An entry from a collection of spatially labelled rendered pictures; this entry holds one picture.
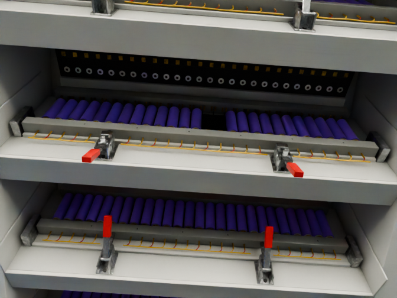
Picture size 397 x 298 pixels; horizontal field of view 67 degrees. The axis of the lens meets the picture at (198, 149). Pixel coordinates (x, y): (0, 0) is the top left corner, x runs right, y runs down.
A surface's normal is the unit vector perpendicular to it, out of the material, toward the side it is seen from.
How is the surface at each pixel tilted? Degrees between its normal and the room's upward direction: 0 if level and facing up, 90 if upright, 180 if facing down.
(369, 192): 111
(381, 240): 90
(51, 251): 22
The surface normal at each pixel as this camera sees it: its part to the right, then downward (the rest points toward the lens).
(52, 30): -0.03, 0.60
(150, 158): 0.07, -0.80
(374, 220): -1.00, -0.07
